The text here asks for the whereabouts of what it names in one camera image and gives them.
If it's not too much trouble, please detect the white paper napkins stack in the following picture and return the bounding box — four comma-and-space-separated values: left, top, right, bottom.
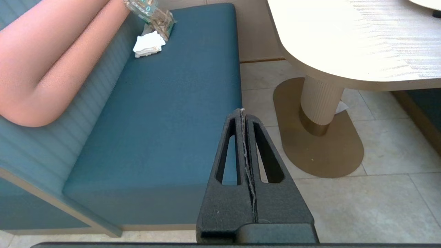
133, 30, 166, 58

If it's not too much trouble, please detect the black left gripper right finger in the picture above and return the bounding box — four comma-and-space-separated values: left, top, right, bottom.
244, 114, 319, 243

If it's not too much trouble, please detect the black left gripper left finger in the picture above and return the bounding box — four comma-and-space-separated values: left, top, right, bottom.
196, 108, 256, 243

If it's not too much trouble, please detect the pink cylindrical backrest bolster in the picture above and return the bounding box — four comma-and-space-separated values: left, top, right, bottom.
0, 0, 131, 128

